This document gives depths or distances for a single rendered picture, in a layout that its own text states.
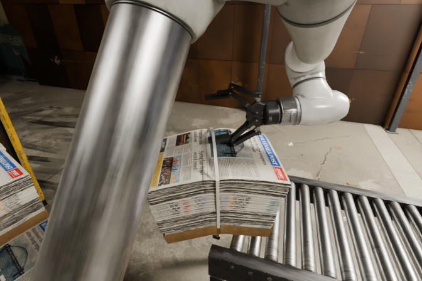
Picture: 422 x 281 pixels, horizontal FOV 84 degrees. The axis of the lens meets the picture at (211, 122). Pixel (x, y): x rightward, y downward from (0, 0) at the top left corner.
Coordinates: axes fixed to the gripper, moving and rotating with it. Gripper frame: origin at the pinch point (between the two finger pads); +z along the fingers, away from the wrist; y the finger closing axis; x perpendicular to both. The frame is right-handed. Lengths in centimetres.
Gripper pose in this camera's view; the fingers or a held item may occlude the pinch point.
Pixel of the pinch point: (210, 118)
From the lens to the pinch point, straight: 70.9
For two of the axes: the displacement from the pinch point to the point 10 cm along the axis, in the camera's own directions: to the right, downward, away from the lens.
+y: 0.8, 9.0, 4.3
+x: -0.5, -4.3, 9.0
